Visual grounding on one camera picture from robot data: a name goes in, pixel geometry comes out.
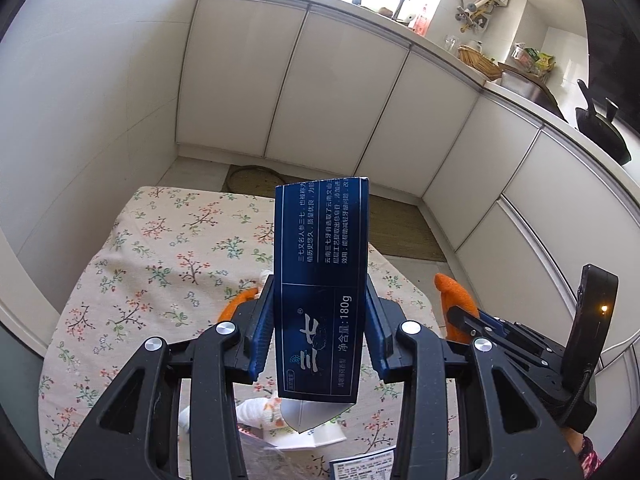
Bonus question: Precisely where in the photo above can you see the water heater pipes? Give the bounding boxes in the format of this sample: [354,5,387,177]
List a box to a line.
[454,0,493,36]

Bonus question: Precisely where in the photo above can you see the black range hood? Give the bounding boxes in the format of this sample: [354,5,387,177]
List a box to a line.
[580,0,640,136]

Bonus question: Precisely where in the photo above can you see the blue toothpaste box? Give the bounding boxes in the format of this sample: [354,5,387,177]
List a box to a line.
[274,176,371,433]

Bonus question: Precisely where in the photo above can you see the black wok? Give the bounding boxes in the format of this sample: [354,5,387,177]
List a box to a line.
[575,80,633,166]

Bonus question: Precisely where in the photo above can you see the white cable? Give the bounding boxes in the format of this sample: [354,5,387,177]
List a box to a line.
[602,327,640,356]

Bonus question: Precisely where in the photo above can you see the printed tissue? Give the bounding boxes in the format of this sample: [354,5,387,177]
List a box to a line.
[179,396,286,433]

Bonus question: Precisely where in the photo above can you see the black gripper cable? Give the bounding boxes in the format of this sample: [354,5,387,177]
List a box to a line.
[562,367,596,423]

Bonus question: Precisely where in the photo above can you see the white paper box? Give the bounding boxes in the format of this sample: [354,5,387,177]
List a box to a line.
[272,417,348,450]

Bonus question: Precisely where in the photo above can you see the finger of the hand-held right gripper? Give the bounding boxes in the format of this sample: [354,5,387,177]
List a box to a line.
[446,306,506,339]
[480,316,532,347]

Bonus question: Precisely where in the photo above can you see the white drawer cabinet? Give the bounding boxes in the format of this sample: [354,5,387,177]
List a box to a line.
[420,95,640,376]

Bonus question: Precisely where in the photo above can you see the floral tablecloth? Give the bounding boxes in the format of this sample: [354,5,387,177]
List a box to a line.
[39,185,461,480]

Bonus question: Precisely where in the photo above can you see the steel basin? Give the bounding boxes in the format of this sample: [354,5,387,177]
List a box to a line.
[499,62,566,121]

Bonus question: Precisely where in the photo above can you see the food packets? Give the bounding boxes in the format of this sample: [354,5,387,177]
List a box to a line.
[511,42,557,73]

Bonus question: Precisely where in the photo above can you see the white sliding door frame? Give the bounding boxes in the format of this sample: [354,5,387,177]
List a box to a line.
[0,230,61,351]

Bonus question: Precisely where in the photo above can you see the white countertop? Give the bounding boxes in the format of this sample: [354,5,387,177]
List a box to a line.
[200,0,640,191]

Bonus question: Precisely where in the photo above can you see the blue white patterned box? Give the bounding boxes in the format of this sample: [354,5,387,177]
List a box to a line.
[330,447,398,480]

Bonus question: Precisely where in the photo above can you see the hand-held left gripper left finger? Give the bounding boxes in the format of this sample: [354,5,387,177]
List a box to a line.
[54,272,278,480]

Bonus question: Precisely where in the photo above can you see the clear plastic bottle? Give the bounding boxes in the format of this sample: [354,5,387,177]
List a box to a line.
[239,425,311,480]

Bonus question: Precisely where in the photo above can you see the white kitchen cabinet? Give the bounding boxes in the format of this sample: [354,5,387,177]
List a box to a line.
[175,0,481,198]

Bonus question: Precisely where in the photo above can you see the wicker basket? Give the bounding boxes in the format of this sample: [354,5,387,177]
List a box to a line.
[457,44,503,78]

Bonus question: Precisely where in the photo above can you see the person's right forearm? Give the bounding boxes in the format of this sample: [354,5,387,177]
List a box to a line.
[560,425,608,480]

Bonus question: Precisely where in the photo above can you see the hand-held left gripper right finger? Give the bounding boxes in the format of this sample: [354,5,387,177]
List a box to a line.
[364,274,586,480]

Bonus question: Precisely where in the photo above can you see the brown woven floor mat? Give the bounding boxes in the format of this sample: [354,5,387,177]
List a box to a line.
[220,162,301,196]

